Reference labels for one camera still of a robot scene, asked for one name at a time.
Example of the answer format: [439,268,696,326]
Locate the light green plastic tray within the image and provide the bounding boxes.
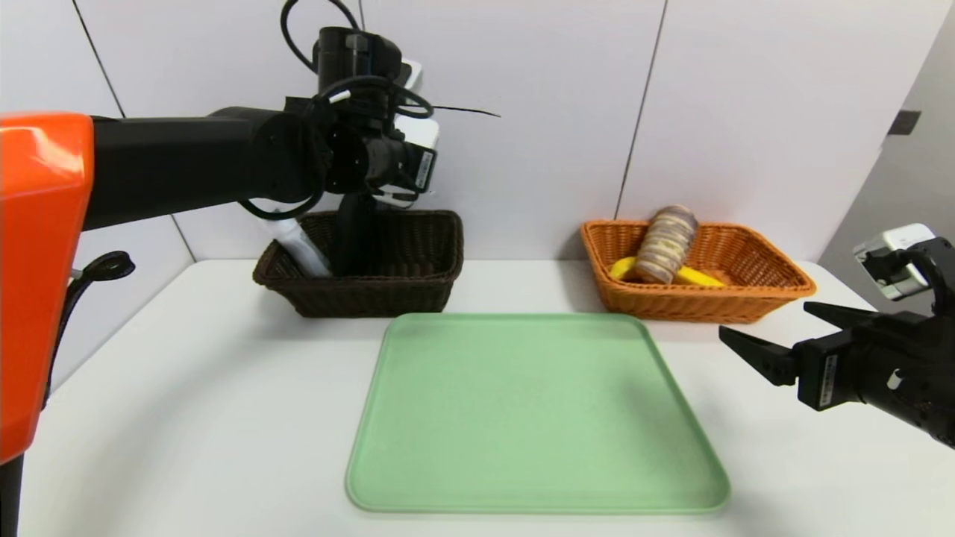
[346,313,730,514]

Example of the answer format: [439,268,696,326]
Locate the striped twisted bread loaf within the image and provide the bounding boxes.
[634,206,700,286]

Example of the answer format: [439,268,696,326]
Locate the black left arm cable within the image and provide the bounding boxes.
[280,0,360,73]

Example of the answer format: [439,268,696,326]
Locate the white plastic bottle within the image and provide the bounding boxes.
[267,216,334,279]

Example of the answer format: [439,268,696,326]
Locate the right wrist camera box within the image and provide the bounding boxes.
[852,223,938,302]

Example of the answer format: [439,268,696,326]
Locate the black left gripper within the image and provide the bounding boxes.
[363,136,438,194]

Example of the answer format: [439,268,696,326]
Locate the dark brown wicker basket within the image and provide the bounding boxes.
[252,210,465,319]

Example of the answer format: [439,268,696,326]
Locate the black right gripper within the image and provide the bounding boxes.
[718,301,955,449]

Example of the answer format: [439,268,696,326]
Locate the yellow banana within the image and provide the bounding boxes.
[610,256,726,289]

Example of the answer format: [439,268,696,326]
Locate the black soft case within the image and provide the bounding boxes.
[331,192,378,277]

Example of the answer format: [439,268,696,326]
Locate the white router box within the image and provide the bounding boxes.
[373,113,442,209]

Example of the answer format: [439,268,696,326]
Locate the orange wicker basket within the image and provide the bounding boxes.
[580,221,816,324]

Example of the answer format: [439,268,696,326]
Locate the black arm strap loop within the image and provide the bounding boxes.
[43,251,137,407]

